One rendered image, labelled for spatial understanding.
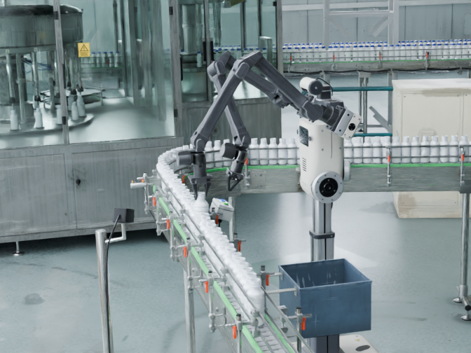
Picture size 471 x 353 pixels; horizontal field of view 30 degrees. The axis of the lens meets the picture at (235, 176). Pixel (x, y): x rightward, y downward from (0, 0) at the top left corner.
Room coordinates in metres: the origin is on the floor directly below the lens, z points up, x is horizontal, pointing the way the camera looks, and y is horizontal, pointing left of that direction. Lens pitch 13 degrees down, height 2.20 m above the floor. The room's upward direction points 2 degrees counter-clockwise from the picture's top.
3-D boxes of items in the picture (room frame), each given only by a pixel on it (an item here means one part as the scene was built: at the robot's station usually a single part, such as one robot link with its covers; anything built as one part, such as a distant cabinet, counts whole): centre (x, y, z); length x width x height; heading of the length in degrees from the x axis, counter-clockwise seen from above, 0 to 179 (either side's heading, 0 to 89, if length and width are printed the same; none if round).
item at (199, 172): (3.81, 0.16, 1.35); 0.10 x 0.07 x 0.07; 103
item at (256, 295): (2.88, -0.06, 1.08); 0.06 x 0.06 x 0.17
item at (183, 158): (3.80, 0.20, 1.44); 0.12 x 0.09 x 0.12; 104
